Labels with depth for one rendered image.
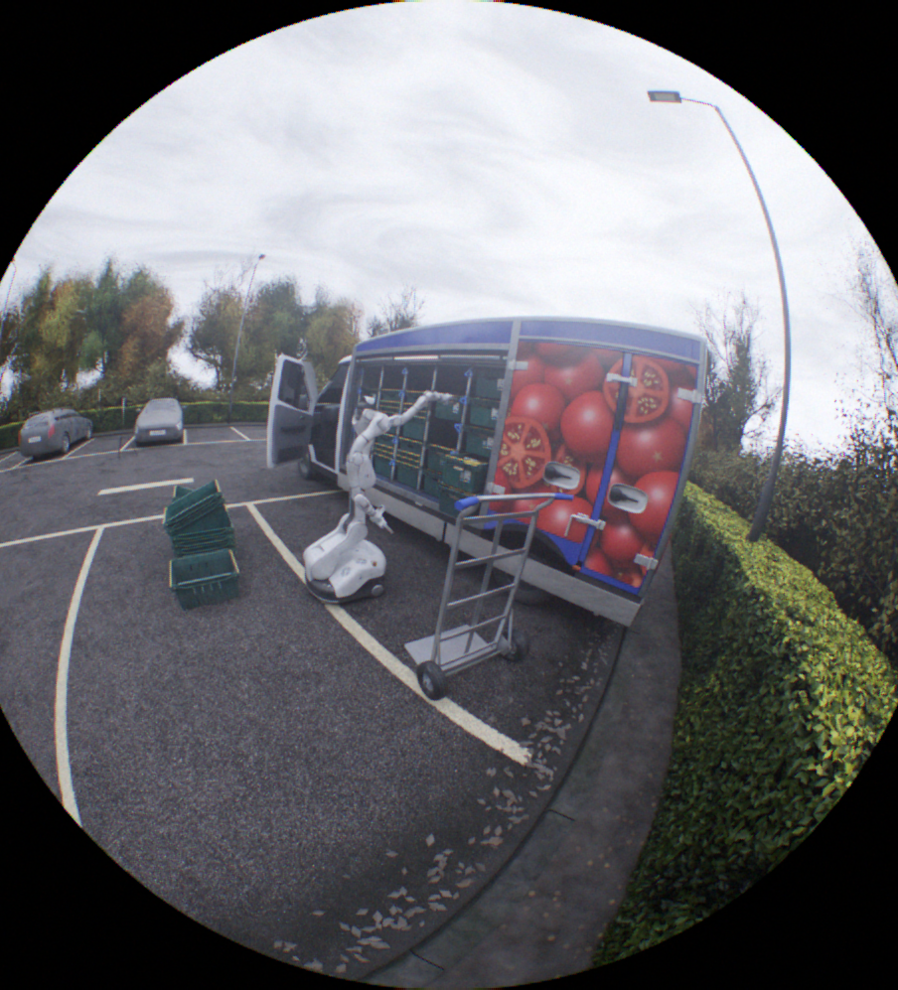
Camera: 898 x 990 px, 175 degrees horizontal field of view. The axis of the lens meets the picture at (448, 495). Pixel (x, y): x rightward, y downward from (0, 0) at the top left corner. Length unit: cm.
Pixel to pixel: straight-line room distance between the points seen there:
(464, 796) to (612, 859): 79
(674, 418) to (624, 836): 238
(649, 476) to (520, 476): 101
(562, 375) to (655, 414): 74
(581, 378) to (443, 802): 266
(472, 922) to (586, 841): 61
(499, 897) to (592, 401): 279
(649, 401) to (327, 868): 301
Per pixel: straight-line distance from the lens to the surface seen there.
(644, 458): 214
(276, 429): 466
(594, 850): 170
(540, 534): 237
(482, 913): 153
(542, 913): 160
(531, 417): 233
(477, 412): 279
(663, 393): 219
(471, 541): 273
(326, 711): 180
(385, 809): 158
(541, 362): 239
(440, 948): 153
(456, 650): 217
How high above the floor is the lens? 155
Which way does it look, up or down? 16 degrees down
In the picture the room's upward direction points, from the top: 9 degrees clockwise
